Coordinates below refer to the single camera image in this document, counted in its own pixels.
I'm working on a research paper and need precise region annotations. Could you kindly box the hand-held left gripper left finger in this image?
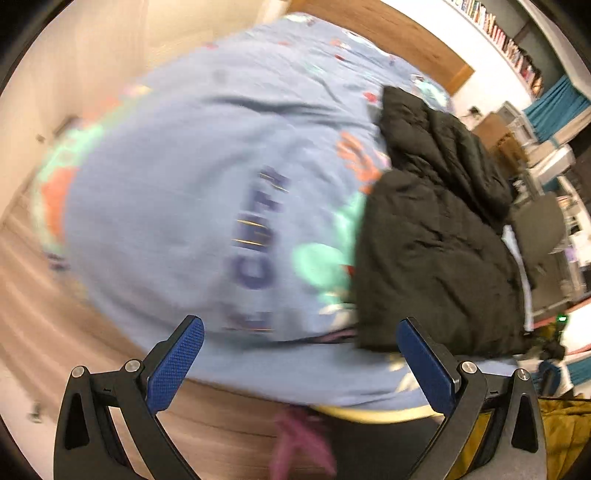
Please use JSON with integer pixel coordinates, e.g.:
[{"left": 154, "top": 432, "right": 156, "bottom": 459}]
[{"left": 54, "top": 315, "right": 205, "bottom": 480}]

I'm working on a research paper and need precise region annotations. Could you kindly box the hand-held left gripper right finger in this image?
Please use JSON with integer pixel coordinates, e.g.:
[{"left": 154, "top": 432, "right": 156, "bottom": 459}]
[{"left": 396, "top": 317, "right": 548, "bottom": 480}]

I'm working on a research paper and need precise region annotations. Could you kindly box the black puffer jacket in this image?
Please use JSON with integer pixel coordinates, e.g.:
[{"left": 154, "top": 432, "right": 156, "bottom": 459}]
[{"left": 353, "top": 85, "right": 566, "bottom": 361}]

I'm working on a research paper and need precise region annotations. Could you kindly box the white cloth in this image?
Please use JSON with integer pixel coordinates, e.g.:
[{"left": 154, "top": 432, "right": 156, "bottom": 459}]
[{"left": 501, "top": 225, "right": 537, "bottom": 334}]

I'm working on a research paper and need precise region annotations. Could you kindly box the yellow cloth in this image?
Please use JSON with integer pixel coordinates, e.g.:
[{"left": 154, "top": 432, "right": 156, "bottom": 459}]
[{"left": 448, "top": 399, "right": 591, "bottom": 480}]

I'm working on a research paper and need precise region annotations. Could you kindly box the grey chair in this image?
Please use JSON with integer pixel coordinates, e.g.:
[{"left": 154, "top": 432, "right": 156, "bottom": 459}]
[{"left": 510, "top": 193, "right": 567, "bottom": 278}]

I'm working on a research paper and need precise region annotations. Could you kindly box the pink cloth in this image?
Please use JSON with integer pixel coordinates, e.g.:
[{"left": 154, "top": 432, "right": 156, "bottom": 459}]
[{"left": 271, "top": 408, "right": 338, "bottom": 479}]

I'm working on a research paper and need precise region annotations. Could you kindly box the blue printed blanket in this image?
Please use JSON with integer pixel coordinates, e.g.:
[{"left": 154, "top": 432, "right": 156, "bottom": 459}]
[{"left": 32, "top": 13, "right": 522, "bottom": 412}]

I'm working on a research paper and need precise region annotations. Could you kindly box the cardboard box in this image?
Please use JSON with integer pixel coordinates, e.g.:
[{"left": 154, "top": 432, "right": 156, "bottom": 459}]
[{"left": 475, "top": 113, "right": 530, "bottom": 172}]

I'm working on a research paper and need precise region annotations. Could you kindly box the teal curtain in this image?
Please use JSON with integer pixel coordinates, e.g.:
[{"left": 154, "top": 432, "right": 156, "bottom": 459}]
[{"left": 524, "top": 76, "right": 591, "bottom": 141}]

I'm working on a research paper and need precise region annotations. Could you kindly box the row of books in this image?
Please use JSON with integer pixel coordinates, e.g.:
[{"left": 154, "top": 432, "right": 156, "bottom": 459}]
[{"left": 450, "top": 0, "right": 546, "bottom": 97}]

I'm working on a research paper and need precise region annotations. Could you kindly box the wooden headboard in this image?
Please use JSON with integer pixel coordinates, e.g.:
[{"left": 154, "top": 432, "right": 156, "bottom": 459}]
[{"left": 286, "top": 0, "right": 475, "bottom": 93}]

